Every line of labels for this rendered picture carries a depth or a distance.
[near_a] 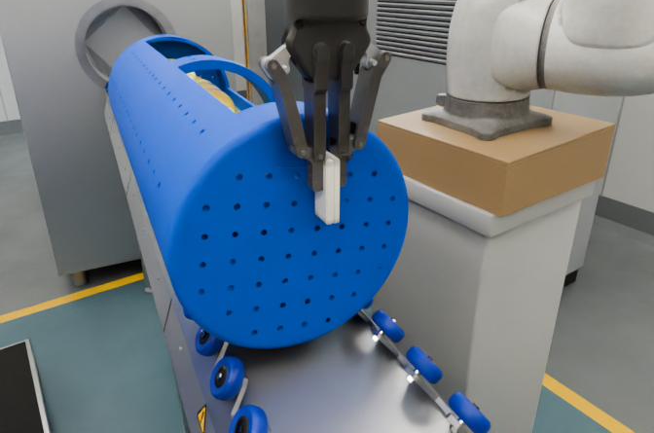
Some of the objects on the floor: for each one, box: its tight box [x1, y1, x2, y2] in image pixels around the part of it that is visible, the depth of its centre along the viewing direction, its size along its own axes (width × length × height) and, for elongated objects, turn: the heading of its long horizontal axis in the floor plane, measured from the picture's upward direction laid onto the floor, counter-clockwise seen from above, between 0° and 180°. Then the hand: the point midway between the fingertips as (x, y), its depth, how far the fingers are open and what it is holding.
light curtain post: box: [237, 0, 269, 106], centre depth 175 cm, size 6×6×170 cm
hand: (327, 187), depth 51 cm, fingers closed, pressing on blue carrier
